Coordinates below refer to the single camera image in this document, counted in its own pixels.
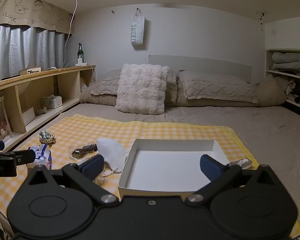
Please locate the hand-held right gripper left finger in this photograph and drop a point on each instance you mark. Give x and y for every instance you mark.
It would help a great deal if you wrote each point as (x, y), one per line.
(92, 167)

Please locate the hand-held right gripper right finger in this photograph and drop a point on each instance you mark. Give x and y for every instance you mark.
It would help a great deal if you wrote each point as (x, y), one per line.
(210, 167)

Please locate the white face mask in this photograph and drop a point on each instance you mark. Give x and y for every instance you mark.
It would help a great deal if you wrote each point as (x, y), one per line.
(110, 150)

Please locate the white cardboard box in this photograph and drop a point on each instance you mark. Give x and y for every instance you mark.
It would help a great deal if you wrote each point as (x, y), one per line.
(165, 165)

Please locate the blue white tissue packet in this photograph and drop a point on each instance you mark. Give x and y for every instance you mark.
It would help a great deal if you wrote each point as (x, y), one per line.
(43, 155)

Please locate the green patterned scrunchie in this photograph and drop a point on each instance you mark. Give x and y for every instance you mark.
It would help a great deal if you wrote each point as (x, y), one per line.
(47, 137)

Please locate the clear plastic packet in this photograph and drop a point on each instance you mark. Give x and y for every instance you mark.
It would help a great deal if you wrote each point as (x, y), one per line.
(242, 162)

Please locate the white card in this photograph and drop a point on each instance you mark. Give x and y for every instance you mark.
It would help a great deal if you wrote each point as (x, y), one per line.
(29, 116)

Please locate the small patterned scrunchie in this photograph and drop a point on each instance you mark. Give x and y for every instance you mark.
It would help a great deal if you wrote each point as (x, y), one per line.
(40, 111)

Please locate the white tissue box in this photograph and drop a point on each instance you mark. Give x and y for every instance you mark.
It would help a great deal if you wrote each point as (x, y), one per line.
(56, 103)

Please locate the grey bedsheet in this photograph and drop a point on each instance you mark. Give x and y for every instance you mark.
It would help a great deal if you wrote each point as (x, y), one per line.
(265, 135)

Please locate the yellow checked mat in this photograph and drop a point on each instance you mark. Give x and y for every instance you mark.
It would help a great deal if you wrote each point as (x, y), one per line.
(152, 130)

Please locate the beige textured pillow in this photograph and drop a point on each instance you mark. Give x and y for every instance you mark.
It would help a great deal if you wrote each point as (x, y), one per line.
(102, 85)
(215, 87)

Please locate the beige box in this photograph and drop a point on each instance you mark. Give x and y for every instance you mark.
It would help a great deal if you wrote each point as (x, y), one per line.
(30, 70)

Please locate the wooden bedside shelf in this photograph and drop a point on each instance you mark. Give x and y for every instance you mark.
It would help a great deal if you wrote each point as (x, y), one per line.
(65, 80)

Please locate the fluffy white cushion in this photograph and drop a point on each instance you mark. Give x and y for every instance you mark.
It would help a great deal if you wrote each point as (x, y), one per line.
(141, 92)

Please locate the grey curtain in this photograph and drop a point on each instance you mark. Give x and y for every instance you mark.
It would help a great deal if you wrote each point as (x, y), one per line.
(22, 50)

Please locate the white headboard panel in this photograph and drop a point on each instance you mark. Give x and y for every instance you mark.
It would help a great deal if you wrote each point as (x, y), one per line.
(202, 63)

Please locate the white power strip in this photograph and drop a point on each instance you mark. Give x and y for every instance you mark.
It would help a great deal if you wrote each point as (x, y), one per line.
(81, 63)

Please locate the green glass bottle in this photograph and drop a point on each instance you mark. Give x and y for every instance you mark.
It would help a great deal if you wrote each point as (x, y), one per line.
(80, 53)

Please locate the pile of dark clothes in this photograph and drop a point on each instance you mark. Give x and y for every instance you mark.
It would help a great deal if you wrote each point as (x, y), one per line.
(298, 91)

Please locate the folded beige blanket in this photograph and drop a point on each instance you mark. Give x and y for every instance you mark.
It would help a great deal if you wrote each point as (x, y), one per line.
(290, 66)

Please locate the folded grey blanket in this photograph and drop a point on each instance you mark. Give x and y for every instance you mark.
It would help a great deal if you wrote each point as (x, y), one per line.
(287, 57)

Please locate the cartoon printed curtain valance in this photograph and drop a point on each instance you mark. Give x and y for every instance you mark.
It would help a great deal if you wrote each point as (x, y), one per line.
(27, 10)

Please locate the white hanging bag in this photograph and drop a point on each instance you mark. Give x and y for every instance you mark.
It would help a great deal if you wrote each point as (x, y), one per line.
(137, 32)

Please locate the white wall shelf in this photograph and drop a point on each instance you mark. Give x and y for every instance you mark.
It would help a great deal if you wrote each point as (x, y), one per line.
(269, 62)

